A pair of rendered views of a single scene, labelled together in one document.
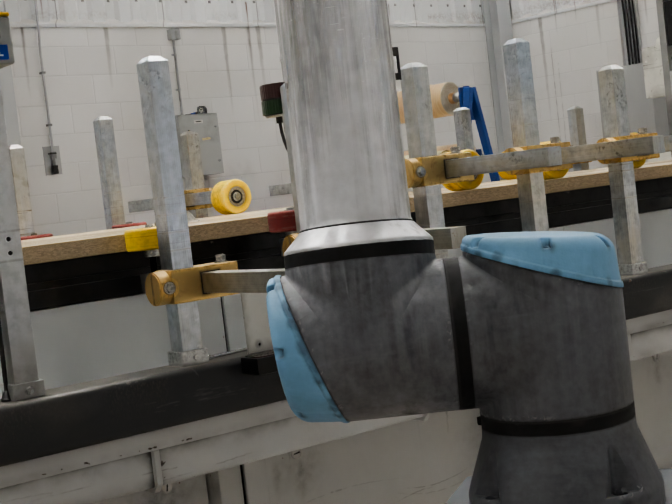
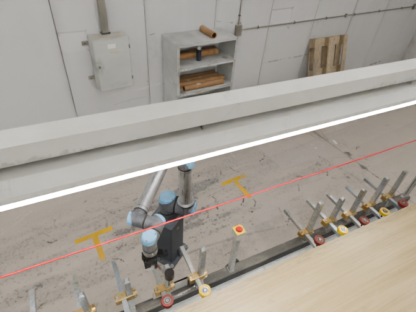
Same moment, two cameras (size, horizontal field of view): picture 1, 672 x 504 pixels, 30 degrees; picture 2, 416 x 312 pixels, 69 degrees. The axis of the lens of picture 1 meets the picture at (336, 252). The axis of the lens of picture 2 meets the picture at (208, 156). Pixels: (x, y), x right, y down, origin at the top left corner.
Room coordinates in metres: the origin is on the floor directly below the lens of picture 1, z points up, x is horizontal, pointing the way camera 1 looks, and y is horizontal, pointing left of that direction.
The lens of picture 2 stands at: (2.97, 0.36, 2.87)
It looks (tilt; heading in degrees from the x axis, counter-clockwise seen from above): 40 degrees down; 187
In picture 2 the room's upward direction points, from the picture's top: 5 degrees clockwise
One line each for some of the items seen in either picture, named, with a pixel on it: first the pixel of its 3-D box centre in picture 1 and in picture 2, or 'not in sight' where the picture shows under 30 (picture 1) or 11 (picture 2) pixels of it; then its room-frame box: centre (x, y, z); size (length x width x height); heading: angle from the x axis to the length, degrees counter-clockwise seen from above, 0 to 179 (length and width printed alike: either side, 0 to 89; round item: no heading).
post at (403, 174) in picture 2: not in sight; (394, 189); (0.68, 1.85, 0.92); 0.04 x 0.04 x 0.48; 36
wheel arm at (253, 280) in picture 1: (219, 282); (192, 271); (1.84, 0.17, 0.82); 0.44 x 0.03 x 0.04; 36
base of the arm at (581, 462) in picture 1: (561, 454); (167, 211); (1.22, -0.20, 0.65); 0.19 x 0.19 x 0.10
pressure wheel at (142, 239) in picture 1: (153, 260); (204, 293); (2.00, 0.29, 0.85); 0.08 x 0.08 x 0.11
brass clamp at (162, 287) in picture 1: (192, 283); (197, 276); (1.87, 0.22, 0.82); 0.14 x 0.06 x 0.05; 126
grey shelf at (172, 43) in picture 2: not in sight; (197, 90); (-0.93, -0.37, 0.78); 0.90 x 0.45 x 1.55; 132
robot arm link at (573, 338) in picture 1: (537, 318); (168, 202); (1.22, -0.19, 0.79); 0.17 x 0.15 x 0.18; 86
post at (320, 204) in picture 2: not in sight; (312, 221); (1.27, 1.04, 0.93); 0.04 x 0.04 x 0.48; 36
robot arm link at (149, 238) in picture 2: not in sight; (149, 241); (1.98, -0.07, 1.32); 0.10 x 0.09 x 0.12; 176
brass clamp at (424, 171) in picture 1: (434, 170); (125, 296); (2.17, -0.19, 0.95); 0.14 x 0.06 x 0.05; 126
